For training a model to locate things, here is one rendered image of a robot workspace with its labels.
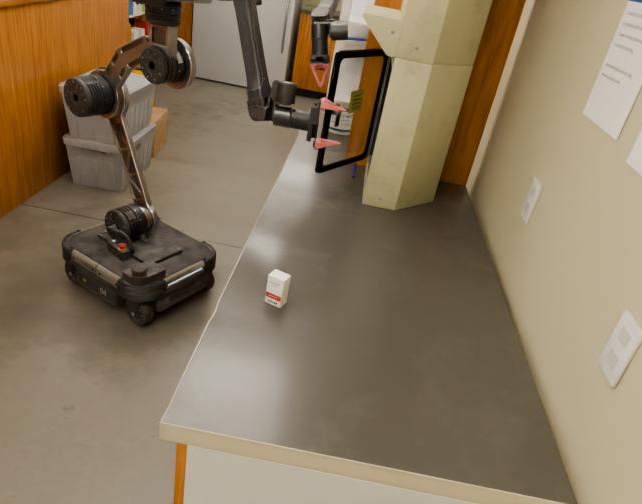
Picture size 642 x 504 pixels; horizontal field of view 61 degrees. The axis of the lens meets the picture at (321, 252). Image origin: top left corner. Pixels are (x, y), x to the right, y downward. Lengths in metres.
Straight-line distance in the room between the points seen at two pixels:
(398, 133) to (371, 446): 1.03
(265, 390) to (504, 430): 0.45
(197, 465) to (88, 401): 1.35
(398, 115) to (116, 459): 1.50
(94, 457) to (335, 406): 1.28
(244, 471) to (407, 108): 1.14
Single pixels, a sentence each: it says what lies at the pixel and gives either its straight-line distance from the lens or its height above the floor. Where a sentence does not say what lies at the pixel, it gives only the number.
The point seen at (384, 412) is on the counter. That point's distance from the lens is 1.04.
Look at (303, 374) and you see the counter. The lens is 1.07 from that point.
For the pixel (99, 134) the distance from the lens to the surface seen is 3.78.
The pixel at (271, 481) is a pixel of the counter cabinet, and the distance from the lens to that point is 1.01.
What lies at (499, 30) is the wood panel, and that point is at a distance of 2.08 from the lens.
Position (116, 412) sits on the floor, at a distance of 2.28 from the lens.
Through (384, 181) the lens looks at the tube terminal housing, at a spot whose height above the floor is 1.03.
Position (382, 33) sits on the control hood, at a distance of 1.67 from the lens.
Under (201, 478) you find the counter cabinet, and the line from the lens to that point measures 1.05.
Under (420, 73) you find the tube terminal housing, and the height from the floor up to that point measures 1.38.
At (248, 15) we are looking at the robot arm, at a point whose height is 1.45.
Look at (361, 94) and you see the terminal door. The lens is 1.90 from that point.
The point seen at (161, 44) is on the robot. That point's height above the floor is 1.21.
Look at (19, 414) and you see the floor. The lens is 2.34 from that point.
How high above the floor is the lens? 1.66
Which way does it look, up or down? 29 degrees down
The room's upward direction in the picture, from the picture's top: 11 degrees clockwise
